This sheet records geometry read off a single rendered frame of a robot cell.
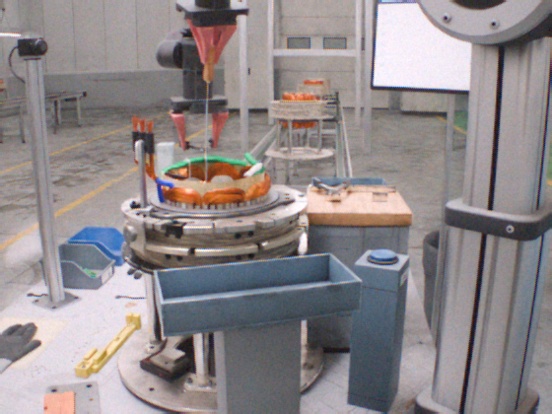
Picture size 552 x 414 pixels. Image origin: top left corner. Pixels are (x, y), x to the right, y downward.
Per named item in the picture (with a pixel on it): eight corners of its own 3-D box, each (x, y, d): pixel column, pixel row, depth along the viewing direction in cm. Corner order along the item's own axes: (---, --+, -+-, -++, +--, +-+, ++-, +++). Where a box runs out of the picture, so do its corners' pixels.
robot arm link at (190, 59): (194, 37, 97) (219, 36, 101) (172, 37, 102) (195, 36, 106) (194, 76, 100) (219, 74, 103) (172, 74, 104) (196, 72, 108)
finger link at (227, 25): (178, 58, 91) (180, 4, 86) (218, 54, 95) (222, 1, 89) (193, 73, 87) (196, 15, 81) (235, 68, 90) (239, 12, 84)
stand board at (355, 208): (307, 198, 120) (307, 186, 120) (394, 199, 119) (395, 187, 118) (307, 225, 101) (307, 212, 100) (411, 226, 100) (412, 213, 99)
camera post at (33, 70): (65, 301, 131) (41, 57, 116) (55, 305, 128) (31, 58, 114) (57, 298, 132) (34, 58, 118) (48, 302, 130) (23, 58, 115)
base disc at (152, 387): (141, 310, 124) (141, 307, 123) (315, 310, 123) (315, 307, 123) (92, 411, 86) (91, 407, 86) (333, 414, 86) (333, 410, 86)
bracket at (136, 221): (140, 244, 89) (137, 213, 87) (153, 249, 86) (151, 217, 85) (130, 247, 87) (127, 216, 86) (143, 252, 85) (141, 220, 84)
